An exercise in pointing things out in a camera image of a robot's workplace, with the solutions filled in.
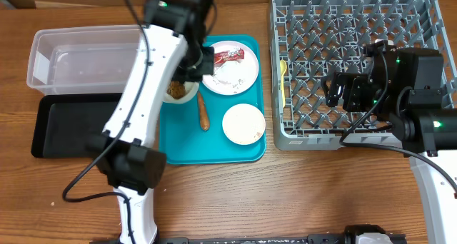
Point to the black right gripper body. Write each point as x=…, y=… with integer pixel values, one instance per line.
x=358, y=98

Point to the teal plastic tray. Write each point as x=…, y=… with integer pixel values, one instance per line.
x=185, y=143

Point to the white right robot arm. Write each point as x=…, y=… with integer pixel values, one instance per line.
x=403, y=86

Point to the large white plate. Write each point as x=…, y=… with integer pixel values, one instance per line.
x=233, y=77

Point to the brown food lump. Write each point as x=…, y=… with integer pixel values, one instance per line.
x=176, y=90

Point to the white bowl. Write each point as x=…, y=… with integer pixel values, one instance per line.
x=191, y=90

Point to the grey dishwasher rack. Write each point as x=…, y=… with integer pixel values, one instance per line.
x=320, y=37

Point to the black waste tray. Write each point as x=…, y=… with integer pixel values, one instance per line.
x=64, y=123

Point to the red snack wrapper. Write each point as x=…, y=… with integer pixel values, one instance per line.
x=234, y=54

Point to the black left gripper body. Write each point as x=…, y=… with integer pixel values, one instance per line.
x=194, y=63

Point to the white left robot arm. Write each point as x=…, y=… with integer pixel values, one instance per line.
x=171, y=48

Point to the clear plastic bin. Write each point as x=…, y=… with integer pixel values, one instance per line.
x=91, y=59

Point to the yellow plastic spoon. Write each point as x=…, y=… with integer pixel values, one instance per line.
x=284, y=69

